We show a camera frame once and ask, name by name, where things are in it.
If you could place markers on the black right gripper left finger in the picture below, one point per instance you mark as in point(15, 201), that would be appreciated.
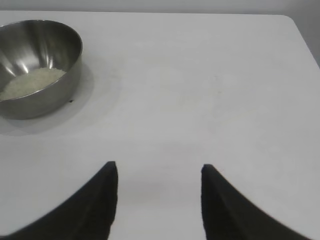
point(82, 215)

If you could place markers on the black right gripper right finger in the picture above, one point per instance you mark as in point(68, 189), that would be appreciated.
point(230, 217)

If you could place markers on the white rice grains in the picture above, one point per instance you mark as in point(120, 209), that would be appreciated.
point(32, 81)

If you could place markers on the stainless steel mixing bowl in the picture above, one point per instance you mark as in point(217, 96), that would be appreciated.
point(45, 50)

